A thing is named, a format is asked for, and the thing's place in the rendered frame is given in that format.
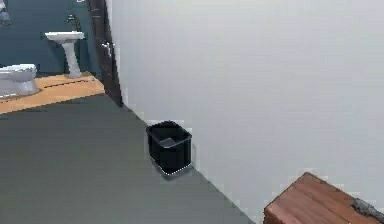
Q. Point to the black square bin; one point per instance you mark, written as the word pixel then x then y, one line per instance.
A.
pixel 170 150

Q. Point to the dark brown room door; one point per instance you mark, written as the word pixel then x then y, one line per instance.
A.
pixel 106 60

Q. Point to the brown wooden table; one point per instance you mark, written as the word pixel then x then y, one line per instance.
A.
pixel 310 203

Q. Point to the dark sink faucet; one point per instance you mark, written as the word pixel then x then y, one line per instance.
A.
pixel 74 20

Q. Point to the white toilet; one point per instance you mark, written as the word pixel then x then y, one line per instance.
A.
pixel 16 80

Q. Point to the grey lumpy object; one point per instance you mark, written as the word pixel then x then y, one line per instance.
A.
pixel 366 208

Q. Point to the white pedestal sink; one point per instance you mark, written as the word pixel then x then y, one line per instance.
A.
pixel 70 46

